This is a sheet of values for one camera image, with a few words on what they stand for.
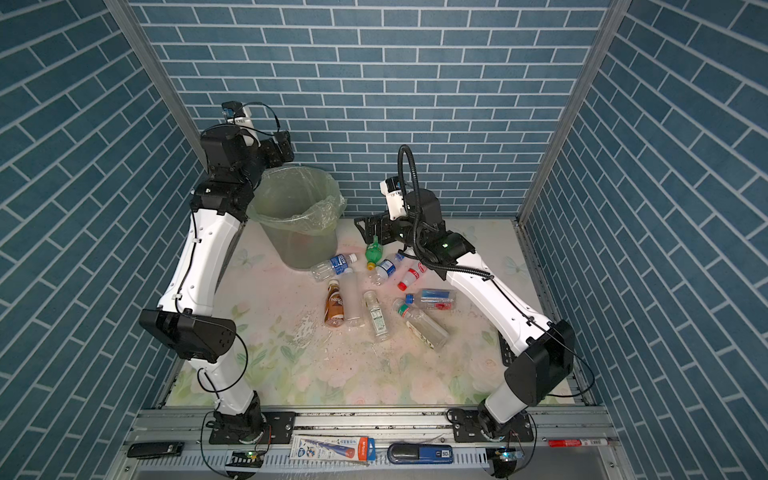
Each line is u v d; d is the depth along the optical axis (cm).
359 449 69
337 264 100
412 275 100
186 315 45
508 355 85
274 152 64
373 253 106
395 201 64
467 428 73
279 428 74
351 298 99
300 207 109
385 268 100
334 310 91
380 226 63
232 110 58
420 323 90
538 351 41
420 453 66
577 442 71
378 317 88
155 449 67
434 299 99
